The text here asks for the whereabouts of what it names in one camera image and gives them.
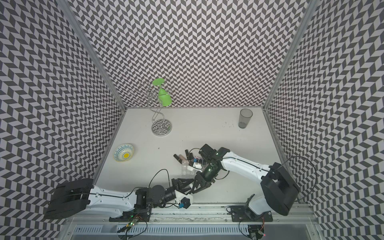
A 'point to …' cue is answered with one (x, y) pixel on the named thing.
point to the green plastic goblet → (164, 98)
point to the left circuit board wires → (132, 224)
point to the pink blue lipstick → (195, 159)
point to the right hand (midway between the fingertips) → (196, 194)
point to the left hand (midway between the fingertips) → (192, 182)
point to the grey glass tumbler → (245, 114)
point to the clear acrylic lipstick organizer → (186, 173)
